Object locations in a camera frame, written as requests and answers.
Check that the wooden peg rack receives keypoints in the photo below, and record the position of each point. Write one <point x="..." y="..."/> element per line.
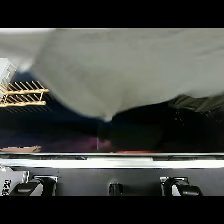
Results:
<point x="23" y="91"/>

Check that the light grey garment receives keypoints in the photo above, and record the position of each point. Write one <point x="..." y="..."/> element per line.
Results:
<point x="126" y="66"/>

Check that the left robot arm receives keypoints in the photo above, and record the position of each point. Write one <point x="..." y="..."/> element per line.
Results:
<point x="31" y="188"/>

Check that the silver frame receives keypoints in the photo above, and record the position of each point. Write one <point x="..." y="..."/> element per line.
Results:
<point x="110" y="162"/>

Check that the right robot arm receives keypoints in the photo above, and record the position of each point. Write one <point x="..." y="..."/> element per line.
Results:
<point x="181" y="188"/>

